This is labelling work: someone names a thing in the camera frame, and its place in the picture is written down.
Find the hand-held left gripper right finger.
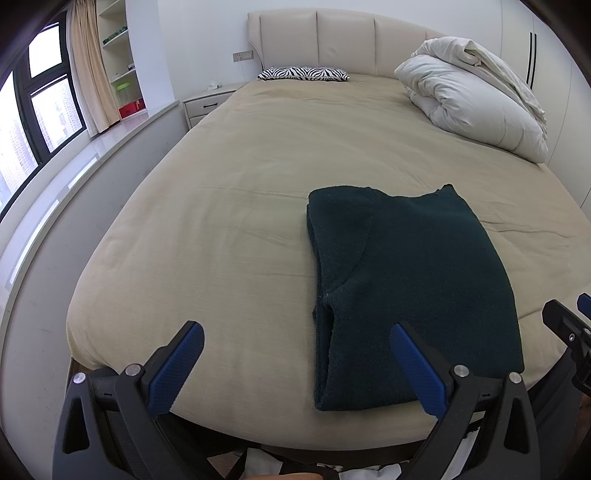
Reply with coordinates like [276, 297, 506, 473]
[390, 322, 541, 480]

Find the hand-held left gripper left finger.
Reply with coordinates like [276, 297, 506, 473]
[52, 320, 205, 480]

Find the dark green sweater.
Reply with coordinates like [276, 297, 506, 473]
[305, 183, 526, 412]

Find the bed with beige sheet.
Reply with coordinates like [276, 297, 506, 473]
[66, 74, 587, 450]

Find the white window ledge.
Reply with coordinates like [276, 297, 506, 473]
[0, 99, 188, 462]

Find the white wardrobe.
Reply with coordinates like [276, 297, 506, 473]
[501, 0, 591, 208]

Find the white rolled duvet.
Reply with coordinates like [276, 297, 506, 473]
[394, 37, 549, 164]

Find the red box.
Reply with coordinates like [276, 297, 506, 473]
[117, 98, 147, 120]

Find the white nightstand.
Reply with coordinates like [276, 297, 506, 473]
[182, 83, 247, 132]

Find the black framed window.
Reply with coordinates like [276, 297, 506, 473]
[0, 11, 88, 213]

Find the beige curtain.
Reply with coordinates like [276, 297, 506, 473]
[67, 0, 122, 138]

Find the zebra print pillow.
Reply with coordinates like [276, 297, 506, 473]
[257, 66, 351, 84]

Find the white open shelf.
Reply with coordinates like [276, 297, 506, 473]
[96, 0, 148, 121]

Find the cream padded headboard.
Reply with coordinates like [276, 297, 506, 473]
[247, 10, 446, 80]

